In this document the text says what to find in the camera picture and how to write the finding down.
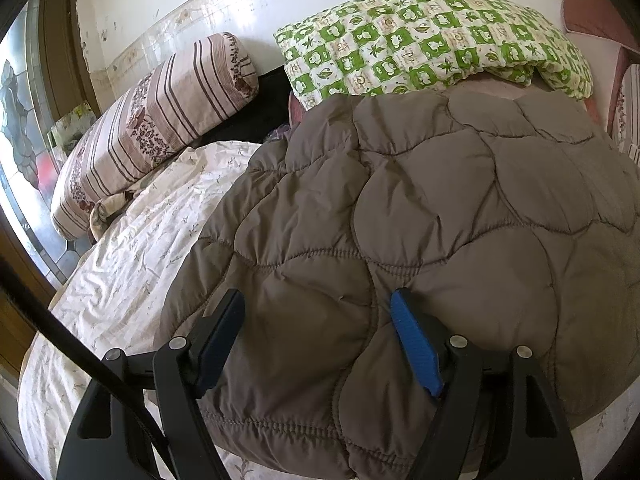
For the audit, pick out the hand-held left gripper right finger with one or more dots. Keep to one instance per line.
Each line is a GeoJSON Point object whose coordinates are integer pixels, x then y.
{"type": "Point", "coordinates": [415, 347]}

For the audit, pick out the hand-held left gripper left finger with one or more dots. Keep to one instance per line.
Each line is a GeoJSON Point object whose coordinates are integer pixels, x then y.
{"type": "Point", "coordinates": [220, 342]}

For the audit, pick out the brown quilted blanket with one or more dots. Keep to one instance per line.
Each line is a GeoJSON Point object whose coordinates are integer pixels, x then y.
{"type": "Point", "coordinates": [425, 200]}

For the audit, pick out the white floral bed sheet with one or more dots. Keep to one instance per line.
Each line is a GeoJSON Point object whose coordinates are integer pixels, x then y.
{"type": "Point", "coordinates": [135, 260]}

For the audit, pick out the striped floral bolster pillow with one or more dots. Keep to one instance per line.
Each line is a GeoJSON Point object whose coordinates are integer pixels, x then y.
{"type": "Point", "coordinates": [150, 115]}
{"type": "Point", "coordinates": [629, 110]}

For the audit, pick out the green printed packet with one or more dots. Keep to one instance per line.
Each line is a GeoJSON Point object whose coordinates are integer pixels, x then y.
{"type": "Point", "coordinates": [72, 122]}

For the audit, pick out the stained glass window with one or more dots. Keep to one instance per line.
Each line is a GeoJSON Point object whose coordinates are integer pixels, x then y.
{"type": "Point", "coordinates": [25, 150]}

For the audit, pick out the green white checkered pillow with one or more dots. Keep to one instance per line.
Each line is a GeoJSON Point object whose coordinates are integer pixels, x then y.
{"type": "Point", "coordinates": [425, 45]}

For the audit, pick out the wooden door frame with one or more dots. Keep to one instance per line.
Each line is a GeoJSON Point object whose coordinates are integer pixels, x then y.
{"type": "Point", "coordinates": [55, 45]}

